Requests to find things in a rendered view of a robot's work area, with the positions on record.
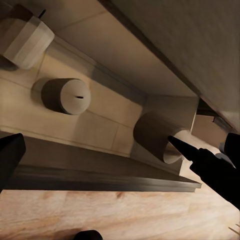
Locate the pillar candle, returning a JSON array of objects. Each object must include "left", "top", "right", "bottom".
[
  {"left": 133, "top": 111, "right": 191, "bottom": 164},
  {"left": 41, "top": 78, "right": 92, "bottom": 116},
  {"left": 0, "top": 4, "right": 55, "bottom": 72}
]

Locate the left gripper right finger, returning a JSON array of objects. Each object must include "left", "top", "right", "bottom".
[{"left": 224, "top": 132, "right": 240, "bottom": 173}]

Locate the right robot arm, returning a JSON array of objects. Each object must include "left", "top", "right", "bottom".
[{"left": 168, "top": 135, "right": 240, "bottom": 210}]

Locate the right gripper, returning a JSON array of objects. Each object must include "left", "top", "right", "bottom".
[{"left": 168, "top": 135, "right": 240, "bottom": 201}]

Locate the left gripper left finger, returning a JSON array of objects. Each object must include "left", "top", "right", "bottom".
[{"left": 0, "top": 133, "right": 26, "bottom": 193}]

